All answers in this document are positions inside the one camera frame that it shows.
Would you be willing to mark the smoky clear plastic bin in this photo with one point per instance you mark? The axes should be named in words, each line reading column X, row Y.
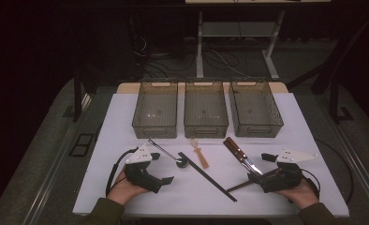
column 254, row 109
column 156, row 109
column 206, row 109

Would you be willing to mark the person's left hand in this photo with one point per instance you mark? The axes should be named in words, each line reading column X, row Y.
column 121, row 190

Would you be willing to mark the white table sheet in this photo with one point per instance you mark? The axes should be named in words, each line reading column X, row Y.
column 188, row 200

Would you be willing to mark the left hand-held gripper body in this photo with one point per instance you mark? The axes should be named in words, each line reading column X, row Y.
column 139, row 156

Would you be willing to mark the aluminium floor rail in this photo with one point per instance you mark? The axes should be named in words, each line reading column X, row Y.
column 52, row 175
column 360, row 175

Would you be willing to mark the black floor frame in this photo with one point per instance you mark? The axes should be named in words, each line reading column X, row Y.
column 80, row 145

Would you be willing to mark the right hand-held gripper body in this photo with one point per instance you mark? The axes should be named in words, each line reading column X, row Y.
column 282, row 179

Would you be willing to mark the white metal desk frame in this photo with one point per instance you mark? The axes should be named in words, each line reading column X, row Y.
column 199, row 56

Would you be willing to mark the black chopstick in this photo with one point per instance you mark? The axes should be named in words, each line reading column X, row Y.
column 207, row 176

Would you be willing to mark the black metal spoon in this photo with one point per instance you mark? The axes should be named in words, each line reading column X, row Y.
column 182, row 162

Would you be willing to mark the large black metal stand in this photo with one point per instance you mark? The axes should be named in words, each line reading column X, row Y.
column 334, row 100

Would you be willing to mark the person's right hand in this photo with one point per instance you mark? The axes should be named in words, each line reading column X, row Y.
column 302, row 195

